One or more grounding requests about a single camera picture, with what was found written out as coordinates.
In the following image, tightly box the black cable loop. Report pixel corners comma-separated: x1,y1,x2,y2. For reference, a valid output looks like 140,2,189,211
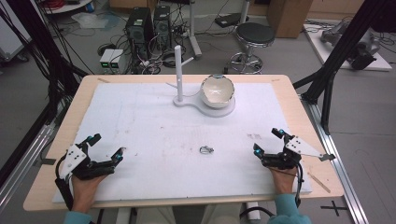
238,206,276,220

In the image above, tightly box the aluminium rail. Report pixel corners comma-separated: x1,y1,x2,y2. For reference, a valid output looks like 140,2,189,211
300,94,370,224
0,123,58,213

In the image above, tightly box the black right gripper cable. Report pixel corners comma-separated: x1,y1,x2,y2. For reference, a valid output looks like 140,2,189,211
293,161,305,208

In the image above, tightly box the person's left hand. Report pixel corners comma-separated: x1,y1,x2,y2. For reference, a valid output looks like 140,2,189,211
71,173,108,215

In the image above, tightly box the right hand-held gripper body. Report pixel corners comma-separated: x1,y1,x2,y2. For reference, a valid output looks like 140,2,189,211
261,135,337,171

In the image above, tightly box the wooden table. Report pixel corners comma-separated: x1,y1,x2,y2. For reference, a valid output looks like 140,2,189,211
22,74,346,213

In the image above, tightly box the white power supply box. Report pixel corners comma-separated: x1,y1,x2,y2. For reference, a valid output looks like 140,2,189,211
99,48,117,71
109,49,126,75

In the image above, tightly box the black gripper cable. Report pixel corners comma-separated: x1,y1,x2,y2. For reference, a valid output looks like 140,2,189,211
54,154,75,211
293,161,305,208

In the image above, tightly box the round white table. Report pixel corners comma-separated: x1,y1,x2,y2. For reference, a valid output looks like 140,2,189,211
42,0,95,15

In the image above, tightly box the black round stool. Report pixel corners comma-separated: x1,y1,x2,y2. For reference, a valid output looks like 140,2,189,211
224,21,276,76

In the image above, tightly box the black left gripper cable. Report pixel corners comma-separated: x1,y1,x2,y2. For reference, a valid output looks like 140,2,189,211
54,154,75,211

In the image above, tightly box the white platform board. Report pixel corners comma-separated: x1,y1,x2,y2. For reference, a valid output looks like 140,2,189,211
303,21,393,73

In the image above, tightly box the white desk leg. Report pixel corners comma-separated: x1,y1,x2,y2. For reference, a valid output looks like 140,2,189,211
188,0,204,61

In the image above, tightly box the grey robot device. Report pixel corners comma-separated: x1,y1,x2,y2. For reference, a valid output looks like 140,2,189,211
319,20,382,71

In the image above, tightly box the white foam mat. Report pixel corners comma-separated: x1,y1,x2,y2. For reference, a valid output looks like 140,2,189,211
51,81,314,205

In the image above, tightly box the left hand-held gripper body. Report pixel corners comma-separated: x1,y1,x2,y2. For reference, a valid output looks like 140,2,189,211
58,141,117,181

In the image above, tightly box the tangle of floor cables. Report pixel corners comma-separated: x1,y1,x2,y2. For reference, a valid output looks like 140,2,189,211
96,18,191,76

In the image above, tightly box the black flat device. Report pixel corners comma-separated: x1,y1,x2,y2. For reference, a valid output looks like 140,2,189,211
214,12,250,29

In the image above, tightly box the black metal frame with cables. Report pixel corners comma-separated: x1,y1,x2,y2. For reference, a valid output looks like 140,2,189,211
0,0,89,188

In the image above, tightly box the white shell-shaped bowl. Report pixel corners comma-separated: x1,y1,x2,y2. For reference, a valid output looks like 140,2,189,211
199,74,235,109

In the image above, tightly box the black computer tower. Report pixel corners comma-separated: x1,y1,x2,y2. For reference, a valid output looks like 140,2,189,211
124,7,155,60
152,5,173,49

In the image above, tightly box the person's right hand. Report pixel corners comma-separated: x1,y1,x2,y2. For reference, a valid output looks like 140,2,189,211
268,165,299,196

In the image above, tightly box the thin wooden stick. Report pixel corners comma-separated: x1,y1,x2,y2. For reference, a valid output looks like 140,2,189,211
307,172,332,194

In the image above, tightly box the white stand with post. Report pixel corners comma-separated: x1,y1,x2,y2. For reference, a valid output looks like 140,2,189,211
165,45,236,119

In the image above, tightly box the wooden cabinet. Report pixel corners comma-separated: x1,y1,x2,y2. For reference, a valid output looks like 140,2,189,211
266,0,314,39

